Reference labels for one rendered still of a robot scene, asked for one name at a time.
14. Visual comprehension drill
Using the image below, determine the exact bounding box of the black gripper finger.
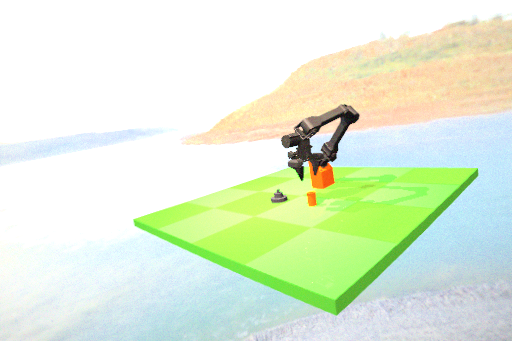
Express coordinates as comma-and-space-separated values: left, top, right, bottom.
290, 166, 304, 181
310, 159, 323, 176

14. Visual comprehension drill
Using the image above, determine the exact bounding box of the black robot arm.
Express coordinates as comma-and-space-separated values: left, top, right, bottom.
281, 103, 360, 169

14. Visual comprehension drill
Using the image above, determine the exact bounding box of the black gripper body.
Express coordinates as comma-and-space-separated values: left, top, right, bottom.
288, 143, 324, 167

